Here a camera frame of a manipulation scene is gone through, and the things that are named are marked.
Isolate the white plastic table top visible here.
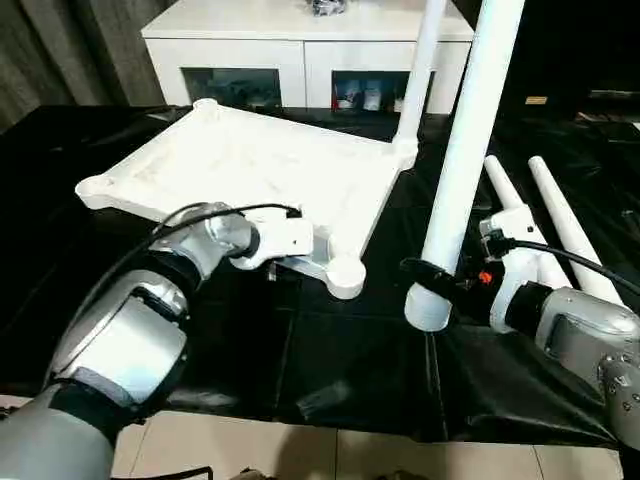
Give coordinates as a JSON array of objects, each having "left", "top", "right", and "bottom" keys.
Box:
[{"left": 74, "top": 98, "right": 419, "bottom": 302}]

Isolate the white plastic table leg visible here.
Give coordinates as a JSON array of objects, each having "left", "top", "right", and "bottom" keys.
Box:
[
  {"left": 403, "top": 0, "right": 526, "bottom": 333},
  {"left": 528, "top": 155, "right": 626, "bottom": 307},
  {"left": 483, "top": 154, "right": 575, "bottom": 290},
  {"left": 392, "top": 0, "right": 450, "bottom": 157}
]

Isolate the black plastic mat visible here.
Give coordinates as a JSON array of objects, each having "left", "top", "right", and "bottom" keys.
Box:
[{"left": 0, "top": 102, "right": 640, "bottom": 449}]

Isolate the red and white cup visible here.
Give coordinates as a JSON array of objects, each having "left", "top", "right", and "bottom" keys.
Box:
[{"left": 333, "top": 82, "right": 361, "bottom": 112}]

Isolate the white cabinet with glass doors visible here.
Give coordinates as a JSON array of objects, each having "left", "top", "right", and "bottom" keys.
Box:
[{"left": 141, "top": 0, "right": 474, "bottom": 115}]

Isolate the dark object on cabinet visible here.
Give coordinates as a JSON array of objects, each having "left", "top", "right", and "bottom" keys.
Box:
[{"left": 305, "top": 0, "right": 347, "bottom": 17}]

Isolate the grey curtain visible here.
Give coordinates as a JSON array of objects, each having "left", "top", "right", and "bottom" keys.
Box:
[{"left": 0, "top": 0, "right": 169, "bottom": 132}]

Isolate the black right camera cable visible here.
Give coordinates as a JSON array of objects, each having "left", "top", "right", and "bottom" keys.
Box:
[{"left": 491, "top": 238, "right": 640, "bottom": 297}]

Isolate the black camera cable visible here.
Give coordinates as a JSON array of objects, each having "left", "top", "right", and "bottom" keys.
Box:
[
  {"left": 491, "top": 238, "right": 640, "bottom": 297},
  {"left": 73, "top": 201, "right": 304, "bottom": 324}
]

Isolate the black left camera cable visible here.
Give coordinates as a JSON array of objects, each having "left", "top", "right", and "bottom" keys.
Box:
[{"left": 73, "top": 201, "right": 304, "bottom": 324}]

